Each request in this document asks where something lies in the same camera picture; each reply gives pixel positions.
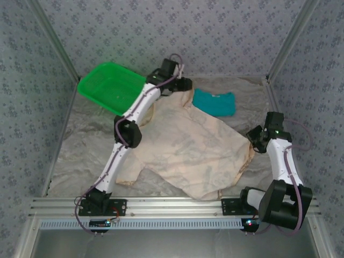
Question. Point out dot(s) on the peach printed t-shirt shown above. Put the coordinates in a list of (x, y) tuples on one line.
[(188, 150)]

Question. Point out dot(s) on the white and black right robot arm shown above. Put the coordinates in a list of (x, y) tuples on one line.
[(278, 161)]

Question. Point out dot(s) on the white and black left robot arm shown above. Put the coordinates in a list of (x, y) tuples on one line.
[(117, 161)]

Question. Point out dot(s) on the teal folded t-shirt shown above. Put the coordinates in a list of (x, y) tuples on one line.
[(217, 104)]

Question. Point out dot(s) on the green plastic basket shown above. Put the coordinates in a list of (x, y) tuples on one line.
[(107, 86)]

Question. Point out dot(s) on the small circuit board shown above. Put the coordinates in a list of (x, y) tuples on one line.
[(99, 223), (250, 223)]

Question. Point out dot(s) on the grey metal panel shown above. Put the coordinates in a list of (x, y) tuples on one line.
[(172, 244)]

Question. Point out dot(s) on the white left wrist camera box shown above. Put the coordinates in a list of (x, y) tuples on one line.
[(180, 71)]

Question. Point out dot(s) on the aluminium table side rail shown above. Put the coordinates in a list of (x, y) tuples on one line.
[(274, 99), (61, 134)]

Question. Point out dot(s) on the aluminium frame post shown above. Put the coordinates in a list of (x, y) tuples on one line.
[(291, 40), (55, 40)]

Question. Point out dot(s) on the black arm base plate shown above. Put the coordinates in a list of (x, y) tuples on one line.
[(228, 207), (121, 204)]

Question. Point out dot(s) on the aluminium mounting rail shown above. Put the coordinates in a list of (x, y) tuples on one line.
[(172, 207)]

